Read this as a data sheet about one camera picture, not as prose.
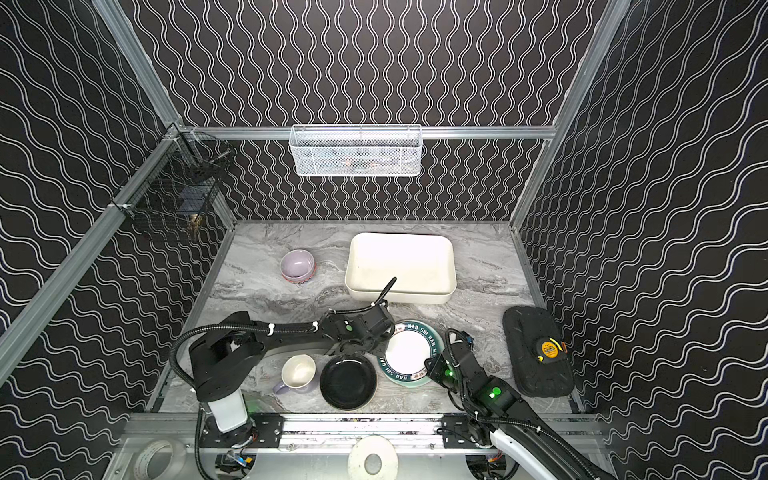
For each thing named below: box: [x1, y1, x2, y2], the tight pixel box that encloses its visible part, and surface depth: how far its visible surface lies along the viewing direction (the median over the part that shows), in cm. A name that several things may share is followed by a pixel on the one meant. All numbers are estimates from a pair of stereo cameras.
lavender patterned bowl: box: [280, 249, 317, 284], surface depth 102 cm
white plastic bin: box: [345, 233, 457, 304], surface depth 109 cm
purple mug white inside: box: [273, 354, 317, 394], surface depth 81 cm
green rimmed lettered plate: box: [376, 319, 446, 389], surface depth 85 cm
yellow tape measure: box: [536, 337, 568, 363], surface depth 80 cm
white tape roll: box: [347, 435, 399, 480], surface depth 72 cm
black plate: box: [320, 354, 377, 411], surface depth 81 cm
